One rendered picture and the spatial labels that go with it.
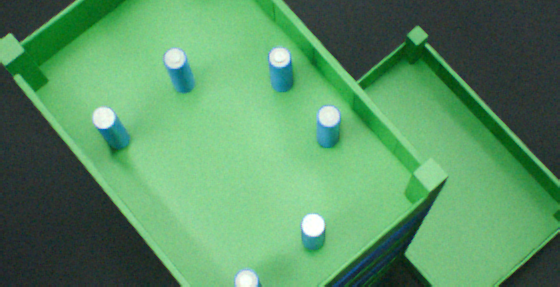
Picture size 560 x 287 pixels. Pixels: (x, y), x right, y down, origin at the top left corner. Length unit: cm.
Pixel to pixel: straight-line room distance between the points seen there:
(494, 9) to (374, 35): 16
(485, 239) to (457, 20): 29
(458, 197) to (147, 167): 58
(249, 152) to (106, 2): 17
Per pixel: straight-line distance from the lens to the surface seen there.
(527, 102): 140
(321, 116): 80
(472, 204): 135
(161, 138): 86
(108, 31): 90
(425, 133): 136
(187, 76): 84
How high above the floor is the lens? 131
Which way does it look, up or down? 75 degrees down
